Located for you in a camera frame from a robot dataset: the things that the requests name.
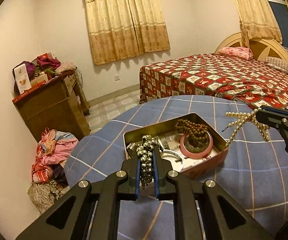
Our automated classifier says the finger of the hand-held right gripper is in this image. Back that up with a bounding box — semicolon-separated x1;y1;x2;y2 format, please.
258;106;288;117
255;110;288;130

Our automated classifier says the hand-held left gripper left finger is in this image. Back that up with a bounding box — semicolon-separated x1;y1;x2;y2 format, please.
15;151;141;240

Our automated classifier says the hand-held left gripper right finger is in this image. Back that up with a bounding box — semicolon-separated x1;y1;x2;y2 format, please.
153;146;276;240

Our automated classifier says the small cream pearl necklace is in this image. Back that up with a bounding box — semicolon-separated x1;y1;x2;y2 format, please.
221;109;270;148

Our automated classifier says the silver bead bracelet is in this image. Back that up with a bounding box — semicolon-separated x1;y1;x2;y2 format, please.
135;134;159;190

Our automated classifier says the thin silver bracelet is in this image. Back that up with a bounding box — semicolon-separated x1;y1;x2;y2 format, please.
159;149;185;172

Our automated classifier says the metal link watch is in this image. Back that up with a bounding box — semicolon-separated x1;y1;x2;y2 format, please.
126;142;137;159

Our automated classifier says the pink bangle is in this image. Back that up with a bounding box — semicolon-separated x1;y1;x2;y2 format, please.
180;132;214;158

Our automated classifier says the metal tin box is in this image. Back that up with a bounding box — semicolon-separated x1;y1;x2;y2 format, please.
123;112;230;180

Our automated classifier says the green jade bangle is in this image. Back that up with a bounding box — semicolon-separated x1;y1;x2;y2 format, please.
185;140;209;153

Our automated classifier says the brown wooden bead bracelet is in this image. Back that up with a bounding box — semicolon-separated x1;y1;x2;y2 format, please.
175;119;209;153

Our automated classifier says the white printed leaflet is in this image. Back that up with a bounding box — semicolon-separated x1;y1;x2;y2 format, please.
156;132;217;173

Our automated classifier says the striped pillow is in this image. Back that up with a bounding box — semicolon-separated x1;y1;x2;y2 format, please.
264;56;288;77

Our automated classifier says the pink floral pillow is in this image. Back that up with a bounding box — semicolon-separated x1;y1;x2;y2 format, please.
218;47;254;60

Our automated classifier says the bed with red patchwork cover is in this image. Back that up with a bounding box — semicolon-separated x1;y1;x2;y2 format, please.
139;53;288;110

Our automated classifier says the cream wooden headboard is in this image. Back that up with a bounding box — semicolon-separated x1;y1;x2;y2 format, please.
215;32;288;63

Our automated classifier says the pile of colourful clothes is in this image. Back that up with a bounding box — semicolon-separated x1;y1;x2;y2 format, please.
31;127;79;183

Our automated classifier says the window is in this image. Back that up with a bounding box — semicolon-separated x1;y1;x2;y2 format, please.
265;0;288;53

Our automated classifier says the floral patterned cloth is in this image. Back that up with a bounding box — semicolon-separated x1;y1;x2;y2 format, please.
27;180;69;214

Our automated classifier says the beige patterned curtain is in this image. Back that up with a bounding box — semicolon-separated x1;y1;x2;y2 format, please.
225;0;283;45
83;0;171;66

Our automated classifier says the wooden dresser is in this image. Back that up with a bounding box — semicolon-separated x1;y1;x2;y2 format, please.
12;70;91;143

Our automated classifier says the beige quilted cloth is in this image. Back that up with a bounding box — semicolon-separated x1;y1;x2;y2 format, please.
55;61;75;75

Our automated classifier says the long red flat box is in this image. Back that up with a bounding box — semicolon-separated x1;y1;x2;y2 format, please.
12;84;46;103

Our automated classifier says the cream flat box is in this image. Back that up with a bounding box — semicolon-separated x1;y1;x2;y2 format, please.
30;74;47;87

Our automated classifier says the maroon cloth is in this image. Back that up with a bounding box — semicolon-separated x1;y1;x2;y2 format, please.
36;56;61;70

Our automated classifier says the white upright box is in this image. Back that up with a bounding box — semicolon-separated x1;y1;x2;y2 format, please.
12;63;32;94

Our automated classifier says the purple cloth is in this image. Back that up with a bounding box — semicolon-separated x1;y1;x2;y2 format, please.
21;60;36;80

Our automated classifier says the orange red box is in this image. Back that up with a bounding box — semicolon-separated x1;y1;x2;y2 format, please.
31;52;53;62

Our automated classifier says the dark cable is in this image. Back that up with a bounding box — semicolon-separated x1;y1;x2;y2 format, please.
74;66;85;88

